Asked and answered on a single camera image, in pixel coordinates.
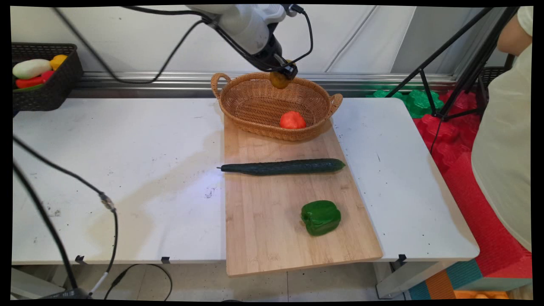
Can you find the brown kiwi fruit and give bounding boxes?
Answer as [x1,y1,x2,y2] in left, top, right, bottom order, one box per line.
[269,70,292,90]

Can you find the thick black cable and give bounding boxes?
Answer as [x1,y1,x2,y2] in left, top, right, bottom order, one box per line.
[12,161,91,299]

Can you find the wooden cutting board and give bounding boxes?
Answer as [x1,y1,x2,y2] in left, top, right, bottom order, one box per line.
[223,115,384,278]

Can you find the red toy pepper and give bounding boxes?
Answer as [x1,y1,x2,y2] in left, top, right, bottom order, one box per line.
[15,70,56,89]

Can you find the black plastic mesh basket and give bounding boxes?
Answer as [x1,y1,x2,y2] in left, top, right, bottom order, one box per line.
[12,42,84,112]

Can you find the red tomato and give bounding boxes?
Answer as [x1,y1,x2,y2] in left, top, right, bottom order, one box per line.
[279,111,307,129]

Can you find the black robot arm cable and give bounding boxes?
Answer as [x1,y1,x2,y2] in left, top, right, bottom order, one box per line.
[53,6,213,85]

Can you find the person in white shirt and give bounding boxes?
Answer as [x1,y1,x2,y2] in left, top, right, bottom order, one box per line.
[471,6,534,252]

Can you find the black tripod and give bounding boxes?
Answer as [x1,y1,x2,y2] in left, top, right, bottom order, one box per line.
[385,6,519,122]

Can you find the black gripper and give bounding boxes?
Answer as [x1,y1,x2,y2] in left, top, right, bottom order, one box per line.
[253,36,298,80]

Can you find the green bell pepper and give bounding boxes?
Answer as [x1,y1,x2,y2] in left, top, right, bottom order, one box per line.
[301,200,342,237]

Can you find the red foam mat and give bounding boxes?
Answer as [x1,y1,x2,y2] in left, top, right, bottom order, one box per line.
[412,89,533,279]

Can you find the white table leg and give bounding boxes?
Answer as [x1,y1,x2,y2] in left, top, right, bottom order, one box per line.
[374,260,457,299]

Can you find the aluminium wall rail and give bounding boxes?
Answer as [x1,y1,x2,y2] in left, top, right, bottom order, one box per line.
[70,71,459,99]

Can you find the long green cucumber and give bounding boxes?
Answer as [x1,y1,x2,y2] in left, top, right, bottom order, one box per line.
[217,159,346,176]

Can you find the dark mesh basket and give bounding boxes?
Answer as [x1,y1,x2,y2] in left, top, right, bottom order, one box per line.
[478,66,509,92]

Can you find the woven wicker basket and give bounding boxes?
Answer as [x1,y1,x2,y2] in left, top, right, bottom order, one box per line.
[210,71,343,142]

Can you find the green foam mat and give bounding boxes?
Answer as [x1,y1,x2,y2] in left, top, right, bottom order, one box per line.
[366,88,445,119]

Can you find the white toy vegetable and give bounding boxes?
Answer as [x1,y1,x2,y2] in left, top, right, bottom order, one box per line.
[12,59,52,80]

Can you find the thin black floor cable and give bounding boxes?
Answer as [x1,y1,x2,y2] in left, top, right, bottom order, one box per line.
[104,263,173,301]

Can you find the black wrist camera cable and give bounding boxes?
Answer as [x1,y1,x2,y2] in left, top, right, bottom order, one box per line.
[121,5,314,73]

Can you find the teal and orange foam mat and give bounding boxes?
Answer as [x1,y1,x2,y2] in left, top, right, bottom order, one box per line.
[408,258,532,300]

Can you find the black cable with metal connector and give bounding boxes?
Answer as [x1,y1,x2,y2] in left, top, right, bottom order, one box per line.
[13,136,118,298]

